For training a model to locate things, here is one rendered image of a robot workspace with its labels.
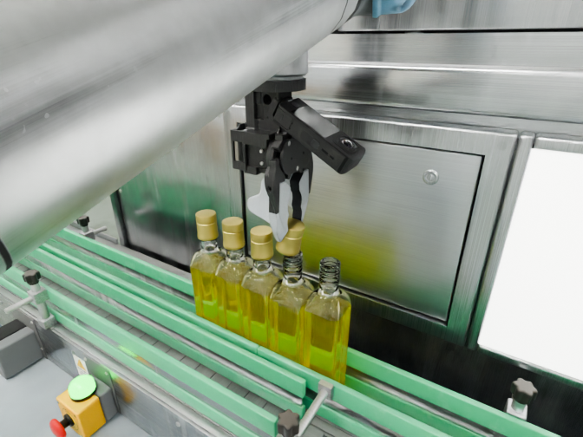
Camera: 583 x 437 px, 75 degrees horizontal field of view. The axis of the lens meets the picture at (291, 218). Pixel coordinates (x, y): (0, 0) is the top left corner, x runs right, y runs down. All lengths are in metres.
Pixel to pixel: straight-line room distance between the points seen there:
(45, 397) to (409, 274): 0.78
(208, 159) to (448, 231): 0.50
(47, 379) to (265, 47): 0.95
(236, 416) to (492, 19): 0.63
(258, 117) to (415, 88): 0.21
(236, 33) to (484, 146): 0.42
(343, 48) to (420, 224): 0.29
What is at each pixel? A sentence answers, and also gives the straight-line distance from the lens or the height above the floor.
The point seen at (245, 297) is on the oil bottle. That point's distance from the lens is 0.63.
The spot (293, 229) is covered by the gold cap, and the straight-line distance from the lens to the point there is 0.52.
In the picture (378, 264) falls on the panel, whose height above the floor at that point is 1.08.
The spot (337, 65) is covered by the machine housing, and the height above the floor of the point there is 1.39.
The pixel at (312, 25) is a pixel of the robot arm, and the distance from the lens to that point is 0.23.
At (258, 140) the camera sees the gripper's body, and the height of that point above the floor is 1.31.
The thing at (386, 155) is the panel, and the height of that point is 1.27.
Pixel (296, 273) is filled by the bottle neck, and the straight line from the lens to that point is 0.56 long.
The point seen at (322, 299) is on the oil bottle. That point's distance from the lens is 0.55.
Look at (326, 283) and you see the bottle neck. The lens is 0.54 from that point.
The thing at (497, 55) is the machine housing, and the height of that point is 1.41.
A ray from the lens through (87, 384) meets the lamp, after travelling 0.85.
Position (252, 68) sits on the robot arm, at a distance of 0.18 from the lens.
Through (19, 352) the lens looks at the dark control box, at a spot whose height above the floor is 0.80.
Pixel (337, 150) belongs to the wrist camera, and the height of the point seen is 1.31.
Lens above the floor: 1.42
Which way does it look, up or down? 25 degrees down
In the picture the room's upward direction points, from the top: straight up
